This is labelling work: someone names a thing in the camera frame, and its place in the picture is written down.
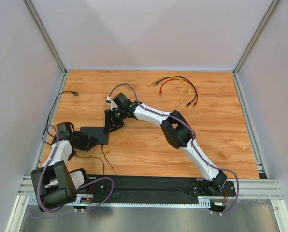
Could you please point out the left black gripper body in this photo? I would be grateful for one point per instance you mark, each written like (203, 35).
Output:
(86, 140)

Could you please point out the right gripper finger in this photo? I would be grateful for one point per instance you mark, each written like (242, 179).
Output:
(114, 127)
(108, 122)

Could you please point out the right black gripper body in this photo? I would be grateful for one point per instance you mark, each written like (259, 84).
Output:
(113, 118)

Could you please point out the black network switch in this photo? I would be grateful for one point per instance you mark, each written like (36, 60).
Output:
(98, 133)

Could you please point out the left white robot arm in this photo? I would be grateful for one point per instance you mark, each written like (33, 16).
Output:
(54, 185)

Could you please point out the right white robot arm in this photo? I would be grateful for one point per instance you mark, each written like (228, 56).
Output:
(176, 130)

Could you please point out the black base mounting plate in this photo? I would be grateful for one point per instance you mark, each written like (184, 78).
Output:
(142, 189)

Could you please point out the grey slotted cable duct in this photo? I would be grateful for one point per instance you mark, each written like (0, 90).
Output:
(203, 203)

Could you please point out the left aluminium frame post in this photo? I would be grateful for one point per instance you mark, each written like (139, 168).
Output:
(37, 20)

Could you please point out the aluminium frame post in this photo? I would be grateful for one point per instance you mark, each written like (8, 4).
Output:
(256, 35)
(37, 20)

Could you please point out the front aluminium frame rail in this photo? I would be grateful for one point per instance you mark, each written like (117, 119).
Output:
(248, 188)

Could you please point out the right aluminium frame post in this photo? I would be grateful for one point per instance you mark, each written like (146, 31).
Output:
(256, 35)

